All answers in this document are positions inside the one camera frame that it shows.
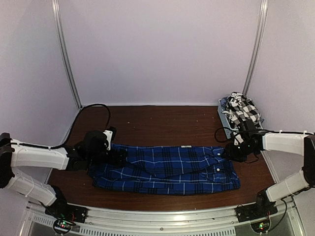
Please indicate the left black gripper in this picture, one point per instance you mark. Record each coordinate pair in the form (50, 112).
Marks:
(119, 161)

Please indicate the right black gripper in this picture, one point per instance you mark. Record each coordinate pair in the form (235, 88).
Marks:
(230, 154)

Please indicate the blue plaid long sleeve shirt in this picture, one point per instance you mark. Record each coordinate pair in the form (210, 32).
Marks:
(162, 170)

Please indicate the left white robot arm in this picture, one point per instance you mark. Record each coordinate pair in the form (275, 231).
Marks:
(94, 149)

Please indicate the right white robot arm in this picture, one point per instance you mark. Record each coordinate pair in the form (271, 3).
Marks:
(256, 140)

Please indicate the light blue perforated basket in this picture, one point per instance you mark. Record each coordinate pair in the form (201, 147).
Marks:
(225, 123)

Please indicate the black white checked shirt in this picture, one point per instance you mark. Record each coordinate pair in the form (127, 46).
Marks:
(239, 108)

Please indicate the light blue checked shirt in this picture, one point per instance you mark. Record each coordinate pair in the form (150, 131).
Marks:
(224, 102)

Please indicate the right circuit board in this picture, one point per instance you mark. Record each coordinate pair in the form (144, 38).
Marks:
(260, 226)

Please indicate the circuit board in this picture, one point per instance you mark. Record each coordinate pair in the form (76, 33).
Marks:
(62, 227)
(260, 226)

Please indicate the left circuit board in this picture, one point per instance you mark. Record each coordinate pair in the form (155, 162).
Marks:
(62, 227)

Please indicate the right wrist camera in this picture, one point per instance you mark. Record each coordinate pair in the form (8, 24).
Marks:
(237, 139)

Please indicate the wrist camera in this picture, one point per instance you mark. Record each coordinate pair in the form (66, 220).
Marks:
(237, 139)
(110, 135)

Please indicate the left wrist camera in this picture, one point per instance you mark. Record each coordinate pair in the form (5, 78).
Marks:
(110, 135)

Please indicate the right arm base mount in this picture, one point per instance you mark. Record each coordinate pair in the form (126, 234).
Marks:
(263, 207)

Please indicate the front aluminium rail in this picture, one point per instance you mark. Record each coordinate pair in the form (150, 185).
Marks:
(220, 221)

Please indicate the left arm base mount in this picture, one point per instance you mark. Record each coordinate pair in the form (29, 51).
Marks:
(61, 209)

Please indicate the right aluminium frame post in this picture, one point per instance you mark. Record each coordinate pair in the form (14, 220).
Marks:
(257, 44)

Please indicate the aluminium frame post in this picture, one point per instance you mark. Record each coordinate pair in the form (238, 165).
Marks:
(64, 53)
(257, 44)

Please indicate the left aluminium frame post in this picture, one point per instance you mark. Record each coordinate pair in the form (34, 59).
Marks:
(64, 53)

